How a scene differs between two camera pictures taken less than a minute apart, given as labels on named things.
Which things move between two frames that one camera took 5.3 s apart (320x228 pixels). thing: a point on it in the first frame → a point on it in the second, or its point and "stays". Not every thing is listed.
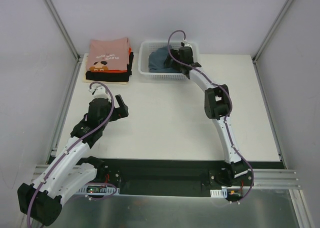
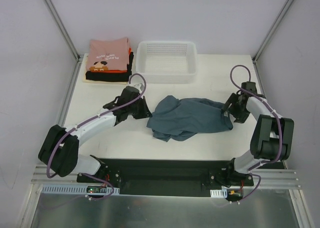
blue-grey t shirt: [156, 60] → [173, 119]
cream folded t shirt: [104, 82] stays
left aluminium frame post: [56, 15] stays
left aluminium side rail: [59, 126] stays
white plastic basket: [144, 49] stays
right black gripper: [181, 66] → [232, 108]
